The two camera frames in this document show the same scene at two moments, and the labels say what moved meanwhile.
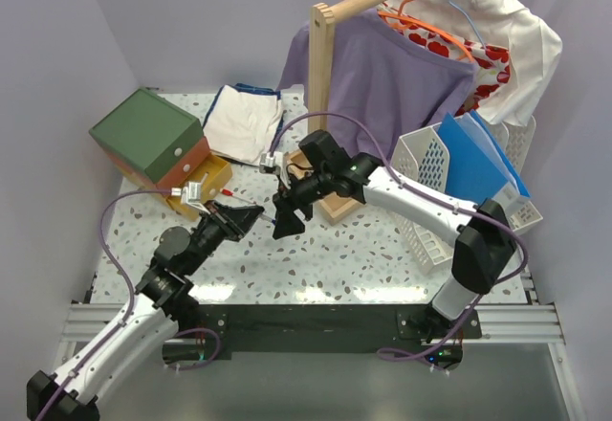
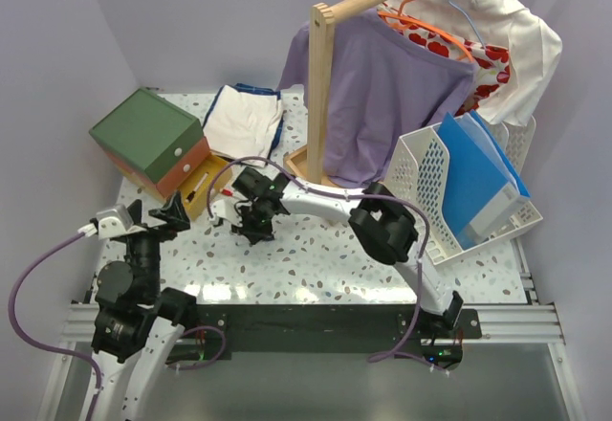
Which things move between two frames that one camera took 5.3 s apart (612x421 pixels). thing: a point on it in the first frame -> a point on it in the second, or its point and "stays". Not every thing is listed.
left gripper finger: [245, 214] -> [135, 210]
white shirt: [483, 12] stays
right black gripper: [289, 223] -> [253, 234]
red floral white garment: [491, 63] stays
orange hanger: [403, 21] stays
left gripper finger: [243, 217] -> [174, 213]
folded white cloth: [242, 125] stays
